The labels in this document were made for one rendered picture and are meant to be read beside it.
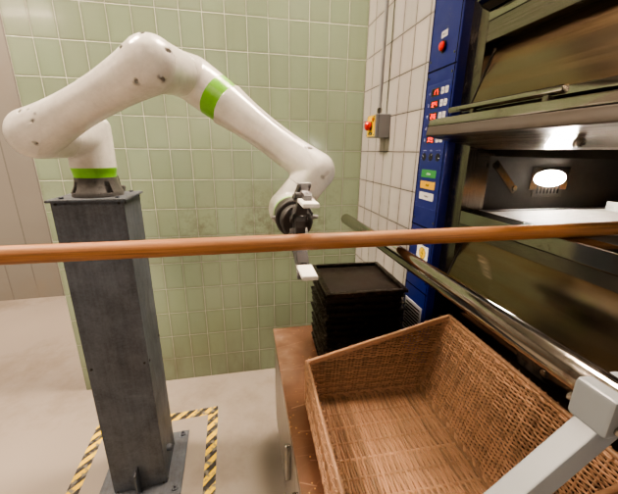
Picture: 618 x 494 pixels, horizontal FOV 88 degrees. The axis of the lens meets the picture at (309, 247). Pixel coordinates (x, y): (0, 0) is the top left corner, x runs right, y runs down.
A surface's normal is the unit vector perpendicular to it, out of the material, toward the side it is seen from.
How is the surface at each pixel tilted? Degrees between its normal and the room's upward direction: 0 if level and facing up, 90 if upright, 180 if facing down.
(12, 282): 90
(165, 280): 90
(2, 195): 90
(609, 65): 70
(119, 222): 90
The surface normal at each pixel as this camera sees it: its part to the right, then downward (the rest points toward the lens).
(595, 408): -0.98, 0.04
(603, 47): -0.92, -0.29
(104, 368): 0.24, 0.29
